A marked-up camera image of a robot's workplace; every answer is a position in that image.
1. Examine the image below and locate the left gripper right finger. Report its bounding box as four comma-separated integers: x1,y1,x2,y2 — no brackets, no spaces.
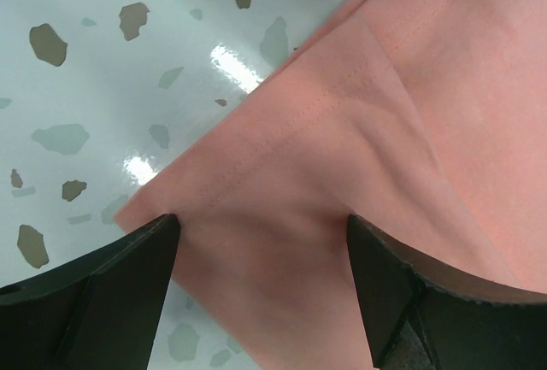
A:
346,215,546,369

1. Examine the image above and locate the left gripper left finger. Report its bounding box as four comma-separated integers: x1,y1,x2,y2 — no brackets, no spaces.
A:
1,214,180,370

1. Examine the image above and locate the salmon pink t shirt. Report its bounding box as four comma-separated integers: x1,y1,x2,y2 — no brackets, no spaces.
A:
115,0,546,369

